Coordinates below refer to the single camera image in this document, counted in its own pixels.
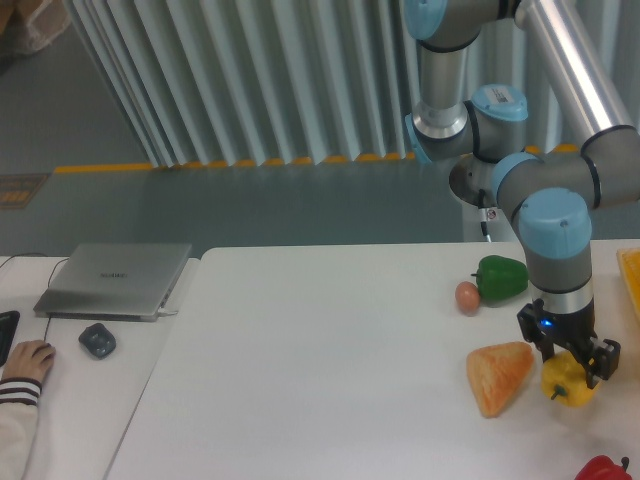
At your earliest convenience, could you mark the black mouse cable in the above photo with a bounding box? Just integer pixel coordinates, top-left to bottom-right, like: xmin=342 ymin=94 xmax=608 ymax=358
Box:
xmin=0 ymin=252 xmax=71 ymax=346

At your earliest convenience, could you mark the silver closed laptop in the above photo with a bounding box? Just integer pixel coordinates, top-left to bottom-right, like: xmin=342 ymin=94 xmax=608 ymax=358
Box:
xmin=34 ymin=243 xmax=192 ymax=321

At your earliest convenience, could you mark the brown egg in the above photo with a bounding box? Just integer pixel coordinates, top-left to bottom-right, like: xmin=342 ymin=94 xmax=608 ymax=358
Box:
xmin=455 ymin=281 xmax=481 ymax=315

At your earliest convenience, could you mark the green bell pepper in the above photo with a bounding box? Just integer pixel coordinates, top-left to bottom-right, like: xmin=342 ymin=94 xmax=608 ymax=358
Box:
xmin=474 ymin=255 xmax=529 ymax=302

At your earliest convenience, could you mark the white striped sleeve forearm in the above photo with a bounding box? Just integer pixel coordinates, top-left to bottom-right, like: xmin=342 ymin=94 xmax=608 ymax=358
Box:
xmin=1 ymin=378 xmax=42 ymax=479

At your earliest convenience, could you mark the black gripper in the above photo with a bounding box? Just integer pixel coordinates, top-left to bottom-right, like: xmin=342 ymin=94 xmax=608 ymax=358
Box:
xmin=517 ymin=299 xmax=621 ymax=389

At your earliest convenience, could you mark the dark grey small device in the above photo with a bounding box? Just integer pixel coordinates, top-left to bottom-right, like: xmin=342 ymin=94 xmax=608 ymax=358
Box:
xmin=78 ymin=323 xmax=117 ymax=360

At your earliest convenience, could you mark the red bell pepper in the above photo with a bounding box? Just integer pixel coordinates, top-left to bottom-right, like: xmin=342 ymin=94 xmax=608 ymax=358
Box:
xmin=575 ymin=455 xmax=632 ymax=480

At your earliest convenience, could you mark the yellow bell pepper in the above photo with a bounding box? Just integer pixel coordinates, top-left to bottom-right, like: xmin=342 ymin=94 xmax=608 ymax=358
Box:
xmin=541 ymin=351 xmax=599 ymax=408

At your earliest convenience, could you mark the orange triangular bread slice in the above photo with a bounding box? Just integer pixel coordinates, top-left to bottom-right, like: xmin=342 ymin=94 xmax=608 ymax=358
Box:
xmin=466 ymin=341 xmax=534 ymax=418

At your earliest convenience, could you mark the person's hand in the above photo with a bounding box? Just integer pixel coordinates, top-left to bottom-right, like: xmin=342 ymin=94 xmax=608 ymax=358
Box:
xmin=1 ymin=340 xmax=56 ymax=384

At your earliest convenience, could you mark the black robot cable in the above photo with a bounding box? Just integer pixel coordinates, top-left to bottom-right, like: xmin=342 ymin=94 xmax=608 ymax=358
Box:
xmin=477 ymin=188 xmax=496 ymax=244

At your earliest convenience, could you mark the white pleated curtain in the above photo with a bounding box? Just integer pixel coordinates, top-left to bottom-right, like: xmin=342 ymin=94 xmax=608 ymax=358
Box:
xmin=64 ymin=0 xmax=640 ymax=169

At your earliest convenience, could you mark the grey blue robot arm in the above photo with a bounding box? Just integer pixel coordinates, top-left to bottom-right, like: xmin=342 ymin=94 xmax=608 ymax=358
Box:
xmin=403 ymin=1 xmax=639 ymax=388

